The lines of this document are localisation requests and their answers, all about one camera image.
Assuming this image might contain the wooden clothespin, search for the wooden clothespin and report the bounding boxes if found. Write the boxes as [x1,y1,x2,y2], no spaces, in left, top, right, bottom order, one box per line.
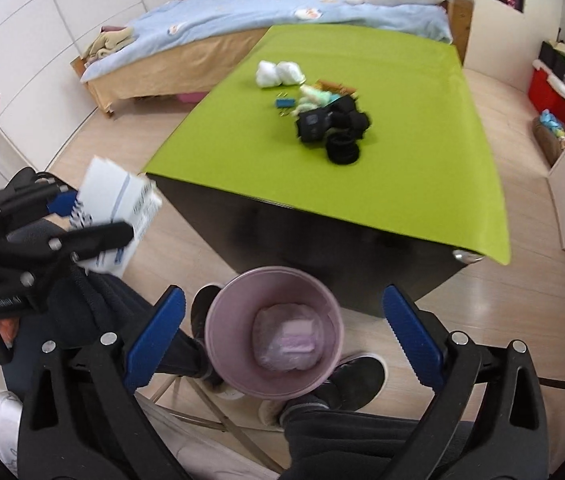
[315,79,356,96]

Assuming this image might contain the pink trash bin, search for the pink trash bin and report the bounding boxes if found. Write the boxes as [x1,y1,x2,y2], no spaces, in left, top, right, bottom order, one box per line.
[204,266,345,401]

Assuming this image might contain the brown basket with toys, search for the brown basket with toys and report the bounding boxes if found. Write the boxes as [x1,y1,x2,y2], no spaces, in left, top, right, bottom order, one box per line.
[532,110,565,167]

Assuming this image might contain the bed with blue sheet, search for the bed with blue sheet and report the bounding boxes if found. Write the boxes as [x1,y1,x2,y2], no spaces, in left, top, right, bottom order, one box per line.
[71,0,473,115]

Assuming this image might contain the red storage box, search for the red storage box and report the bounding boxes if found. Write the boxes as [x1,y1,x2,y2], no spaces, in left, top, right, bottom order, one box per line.
[528,60,565,125]

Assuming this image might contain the mint green socks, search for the mint green socks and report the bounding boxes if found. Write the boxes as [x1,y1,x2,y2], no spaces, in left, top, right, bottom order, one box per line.
[292,84,340,116]

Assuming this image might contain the folded beige blanket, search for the folded beige blanket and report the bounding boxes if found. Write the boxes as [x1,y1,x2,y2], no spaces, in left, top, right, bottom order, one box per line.
[81,27,136,64]

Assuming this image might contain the blue binder clip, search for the blue binder clip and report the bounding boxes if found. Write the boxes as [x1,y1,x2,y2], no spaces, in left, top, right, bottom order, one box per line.
[274,93,298,117]

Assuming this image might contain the white cardboard box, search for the white cardboard box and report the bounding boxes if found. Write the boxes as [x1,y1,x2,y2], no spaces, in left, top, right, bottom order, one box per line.
[70,156,162,278]

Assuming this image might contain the pink box under bed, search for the pink box under bed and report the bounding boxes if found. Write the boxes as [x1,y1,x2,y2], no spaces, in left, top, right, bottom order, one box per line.
[176,91,209,104]

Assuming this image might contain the black socks with logo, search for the black socks with logo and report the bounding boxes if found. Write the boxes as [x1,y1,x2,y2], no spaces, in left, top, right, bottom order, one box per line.
[296,96,371,143]

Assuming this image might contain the green top table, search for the green top table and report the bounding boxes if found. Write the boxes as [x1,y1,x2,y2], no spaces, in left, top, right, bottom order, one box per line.
[146,25,511,315]

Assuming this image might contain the white socks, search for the white socks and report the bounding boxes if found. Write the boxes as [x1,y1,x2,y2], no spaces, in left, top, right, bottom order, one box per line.
[255,61,307,89]

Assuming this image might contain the left black shoe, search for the left black shoe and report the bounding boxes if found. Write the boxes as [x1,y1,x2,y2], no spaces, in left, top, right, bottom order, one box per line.
[189,283,247,402]

